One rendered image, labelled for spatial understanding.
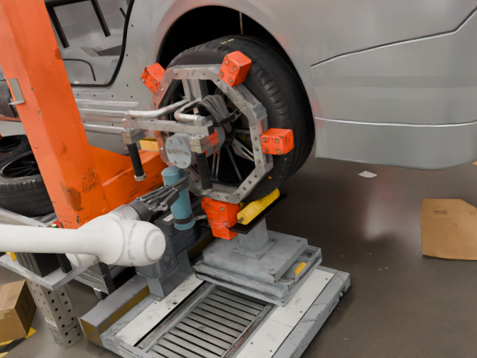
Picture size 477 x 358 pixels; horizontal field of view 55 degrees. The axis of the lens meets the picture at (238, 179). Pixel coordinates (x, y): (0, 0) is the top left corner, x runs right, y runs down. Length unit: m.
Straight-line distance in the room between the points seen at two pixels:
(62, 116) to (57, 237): 0.89
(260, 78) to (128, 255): 0.83
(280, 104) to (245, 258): 0.80
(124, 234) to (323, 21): 0.90
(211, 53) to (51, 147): 0.70
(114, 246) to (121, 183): 1.01
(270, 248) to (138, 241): 1.16
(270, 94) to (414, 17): 0.52
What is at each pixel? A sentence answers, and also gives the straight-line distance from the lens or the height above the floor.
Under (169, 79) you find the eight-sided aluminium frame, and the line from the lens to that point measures 1.80.
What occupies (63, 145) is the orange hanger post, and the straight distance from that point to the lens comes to 1.90.
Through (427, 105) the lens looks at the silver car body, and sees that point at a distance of 1.50.
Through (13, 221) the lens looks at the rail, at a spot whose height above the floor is 0.37.
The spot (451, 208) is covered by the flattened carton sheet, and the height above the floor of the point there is 0.02.
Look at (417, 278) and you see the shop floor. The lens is 2.33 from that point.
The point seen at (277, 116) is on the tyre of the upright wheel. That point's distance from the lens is 1.64.
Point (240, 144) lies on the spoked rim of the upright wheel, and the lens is 1.82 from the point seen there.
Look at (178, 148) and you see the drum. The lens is 1.67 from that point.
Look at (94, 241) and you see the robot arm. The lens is 1.08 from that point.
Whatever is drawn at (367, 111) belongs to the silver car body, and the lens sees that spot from 1.56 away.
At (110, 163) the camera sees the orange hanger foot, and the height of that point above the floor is 0.75.
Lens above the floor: 1.42
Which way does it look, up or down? 25 degrees down
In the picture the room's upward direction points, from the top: 10 degrees counter-clockwise
